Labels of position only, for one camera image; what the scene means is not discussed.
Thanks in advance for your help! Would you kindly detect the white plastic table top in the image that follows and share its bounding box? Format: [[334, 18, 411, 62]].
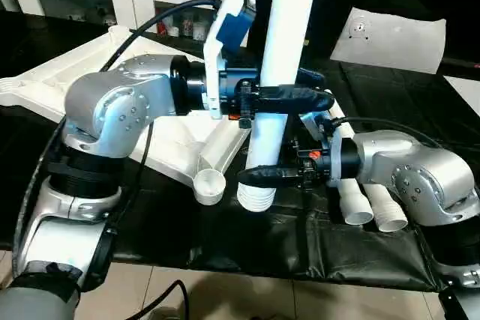
[[0, 25, 260, 207]]

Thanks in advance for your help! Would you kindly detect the black work mat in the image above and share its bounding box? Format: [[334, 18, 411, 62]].
[[0, 13, 480, 292]]

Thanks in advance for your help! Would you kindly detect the white plastic bag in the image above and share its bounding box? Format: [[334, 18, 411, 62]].
[[330, 7, 448, 75]]

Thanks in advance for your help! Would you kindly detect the flat white board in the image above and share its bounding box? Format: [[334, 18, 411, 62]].
[[444, 74, 480, 97]]

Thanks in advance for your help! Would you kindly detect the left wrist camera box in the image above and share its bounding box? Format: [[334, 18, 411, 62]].
[[202, 0, 248, 120]]

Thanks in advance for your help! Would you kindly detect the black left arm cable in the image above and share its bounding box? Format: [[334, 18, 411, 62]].
[[11, 0, 226, 320]]

